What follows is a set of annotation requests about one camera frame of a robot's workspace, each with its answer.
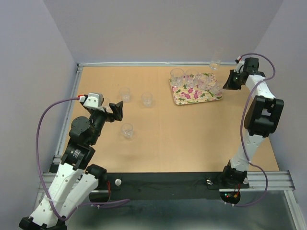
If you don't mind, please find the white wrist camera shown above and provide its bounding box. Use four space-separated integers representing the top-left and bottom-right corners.
83 93 104 109
234 56 245 73

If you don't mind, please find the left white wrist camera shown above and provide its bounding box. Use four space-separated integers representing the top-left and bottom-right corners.
83 93 104 109

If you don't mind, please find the large clear tumbler glass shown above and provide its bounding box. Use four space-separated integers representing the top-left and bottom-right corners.
170 68 184 87

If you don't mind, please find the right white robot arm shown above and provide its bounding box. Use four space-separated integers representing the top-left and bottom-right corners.
221 54 284 187

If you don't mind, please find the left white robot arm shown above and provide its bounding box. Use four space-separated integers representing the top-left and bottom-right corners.
19 95 123 230

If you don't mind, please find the floral patterned tray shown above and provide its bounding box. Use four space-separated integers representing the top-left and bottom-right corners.
169 79 223 105

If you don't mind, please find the tall stemmed wine glass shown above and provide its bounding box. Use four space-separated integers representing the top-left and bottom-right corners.
209 48 223 70

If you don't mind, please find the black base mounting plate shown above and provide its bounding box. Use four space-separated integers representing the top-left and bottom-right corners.
89 172 249 202

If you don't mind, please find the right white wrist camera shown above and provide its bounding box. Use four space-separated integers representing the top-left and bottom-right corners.
234 56 245 73

